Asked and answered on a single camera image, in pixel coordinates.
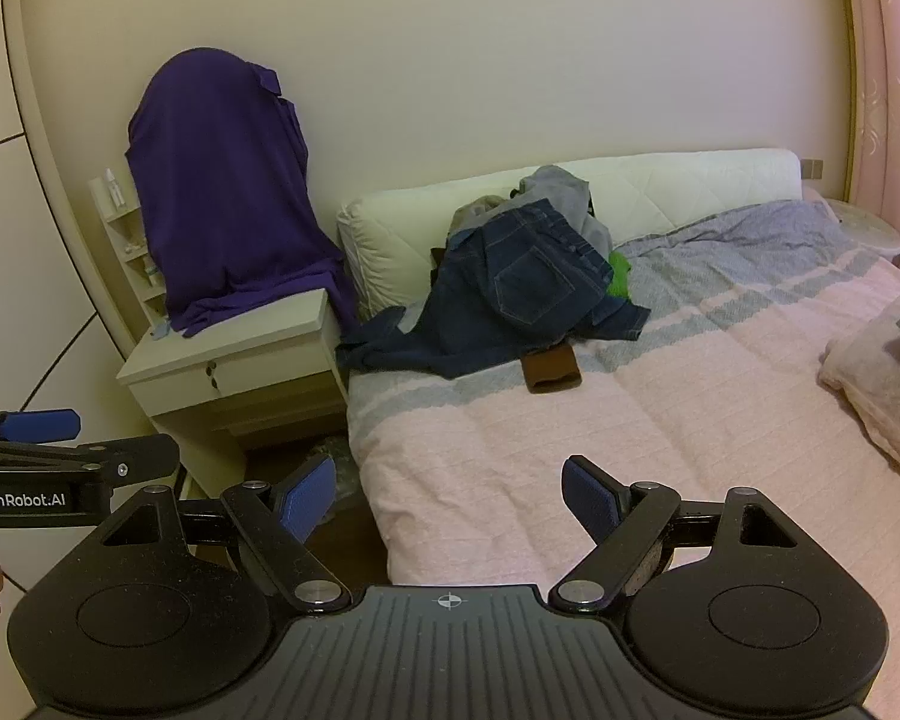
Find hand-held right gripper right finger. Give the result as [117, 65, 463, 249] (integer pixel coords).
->
[551, 454, 800, 612]

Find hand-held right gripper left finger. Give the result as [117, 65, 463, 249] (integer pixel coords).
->
[101, 456, 350, 612]

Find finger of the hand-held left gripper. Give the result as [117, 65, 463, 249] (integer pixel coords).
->
[0, 409, 82, 443]
[0, 435, 181, 500]

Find dark blue jeans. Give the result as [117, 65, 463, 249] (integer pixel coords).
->
[336, 199, 652, 380]

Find pink and grey striped blanket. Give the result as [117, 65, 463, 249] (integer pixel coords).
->
[345, 199, 900, 586]

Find brown cloth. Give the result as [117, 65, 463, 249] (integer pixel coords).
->
[521, 345, 582, 395]

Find white nightstand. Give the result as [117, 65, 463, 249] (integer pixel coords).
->
[116, 289, 350, 496]

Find white wardrobe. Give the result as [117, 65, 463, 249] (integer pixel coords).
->
[0, 0, 151, 593]

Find white shelf organizer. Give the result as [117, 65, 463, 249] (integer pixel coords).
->
[88, 169, 170, 331]

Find green cloth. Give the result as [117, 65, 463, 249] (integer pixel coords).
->
[604, 251, 635, 299]

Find purple cloth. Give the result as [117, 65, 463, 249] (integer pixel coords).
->
[124, 47, 361, 340]

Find beige garment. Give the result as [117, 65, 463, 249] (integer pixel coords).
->
[450, 195, 522, 237]

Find grey garment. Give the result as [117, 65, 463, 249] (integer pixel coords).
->
[517, 165, 616, 256]

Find folded pink blanket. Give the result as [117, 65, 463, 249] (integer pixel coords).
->
[817, 300, 900, 496]

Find white quilted headboard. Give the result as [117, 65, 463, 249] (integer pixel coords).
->
[336, 148, 803, 316]

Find round white side table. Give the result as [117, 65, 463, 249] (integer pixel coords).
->
[825, 199, 900, 267]

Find pink curtain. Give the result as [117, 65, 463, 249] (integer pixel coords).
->
[840, 0, 900, 278]

